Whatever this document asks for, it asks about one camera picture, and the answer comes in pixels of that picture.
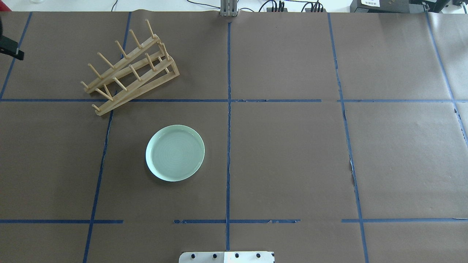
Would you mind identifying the aluminium frame post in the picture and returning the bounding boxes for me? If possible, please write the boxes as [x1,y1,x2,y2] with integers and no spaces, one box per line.
[220,0,239,17]

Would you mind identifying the wooden plate rack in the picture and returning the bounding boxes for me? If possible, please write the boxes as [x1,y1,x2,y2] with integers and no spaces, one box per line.
[80,19,180,116]

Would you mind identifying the light green ceramic plate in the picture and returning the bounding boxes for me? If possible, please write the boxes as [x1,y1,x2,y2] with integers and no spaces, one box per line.
[145,125,205,182]

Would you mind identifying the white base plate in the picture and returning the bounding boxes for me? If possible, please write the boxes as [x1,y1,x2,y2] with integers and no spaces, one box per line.
[178,251,275,263]

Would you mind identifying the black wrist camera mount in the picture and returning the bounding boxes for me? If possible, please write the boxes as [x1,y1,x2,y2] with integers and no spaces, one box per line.
[0,18,24,61]

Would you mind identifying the black power strip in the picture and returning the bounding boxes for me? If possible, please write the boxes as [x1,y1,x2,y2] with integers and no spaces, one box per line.
[266,0,326,13]

